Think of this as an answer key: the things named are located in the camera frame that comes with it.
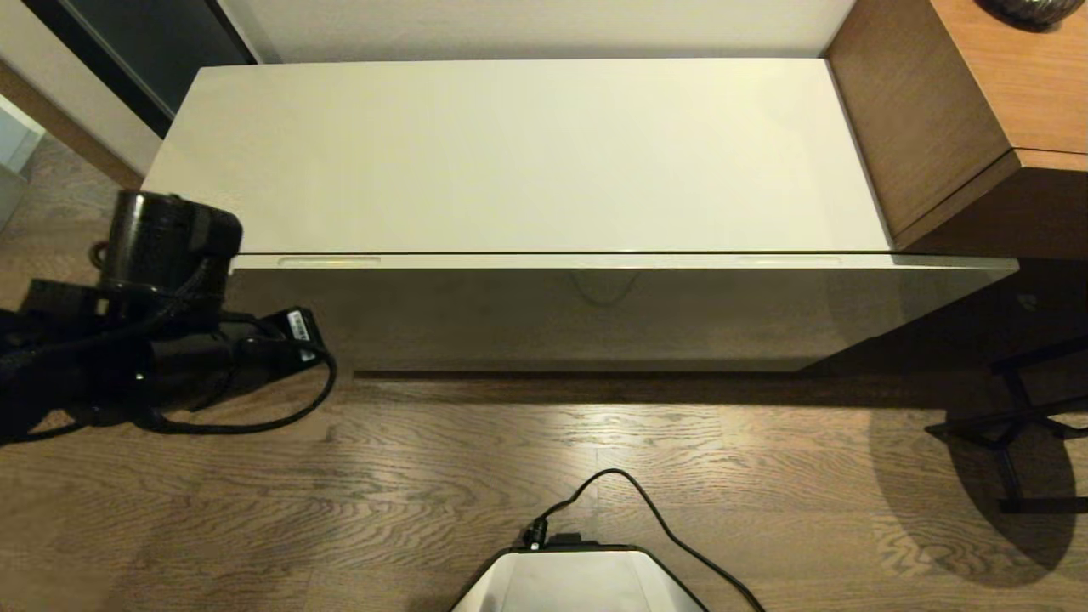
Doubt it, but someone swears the beige cabinet drawer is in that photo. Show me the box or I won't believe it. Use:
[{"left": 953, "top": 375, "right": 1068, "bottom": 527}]
[{"left": 228, "top": 252, "right": 1021, "bottom": 341}]

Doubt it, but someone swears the silver black robot base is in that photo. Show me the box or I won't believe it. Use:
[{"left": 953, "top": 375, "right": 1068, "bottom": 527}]
[{"left": 450, "top": 534, "right": 708, "bottom": 612}]

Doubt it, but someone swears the beige glossy cabinet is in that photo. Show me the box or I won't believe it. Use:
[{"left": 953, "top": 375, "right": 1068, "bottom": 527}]
[{"left": 140, "top": 58, "right": 1021, "bottom": 375}]

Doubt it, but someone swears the dark glass panel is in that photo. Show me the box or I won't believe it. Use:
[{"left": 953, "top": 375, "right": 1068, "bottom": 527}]
[{"left": 21, "top": 0, "right": 258, "bottom": 139}]

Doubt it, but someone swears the brown wooden desk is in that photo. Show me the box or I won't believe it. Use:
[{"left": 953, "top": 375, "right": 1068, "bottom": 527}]
[{"left": 823, "top": 0, "right": 1088, "bottom": 261}]

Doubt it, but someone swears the black metal stand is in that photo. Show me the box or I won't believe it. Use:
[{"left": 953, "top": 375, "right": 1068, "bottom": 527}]
[{"left": 924, "top": 336, "right": 1088, "bottom": 515}]

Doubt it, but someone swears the dark round bowl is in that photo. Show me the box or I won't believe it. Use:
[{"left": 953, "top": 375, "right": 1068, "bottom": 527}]
[{"left": 976, "top": 0, "right": 1079, "bottom": 31}]

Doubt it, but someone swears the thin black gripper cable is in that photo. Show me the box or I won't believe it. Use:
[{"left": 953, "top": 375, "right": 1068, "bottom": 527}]
[{"left": 127, "top": 338, "right": 338, "bottom": 436}]

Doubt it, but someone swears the black base power cable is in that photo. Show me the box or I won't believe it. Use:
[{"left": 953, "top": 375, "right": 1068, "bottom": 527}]
[{"left": 521, "top": 468, "right": 766, "bottom": 612}]

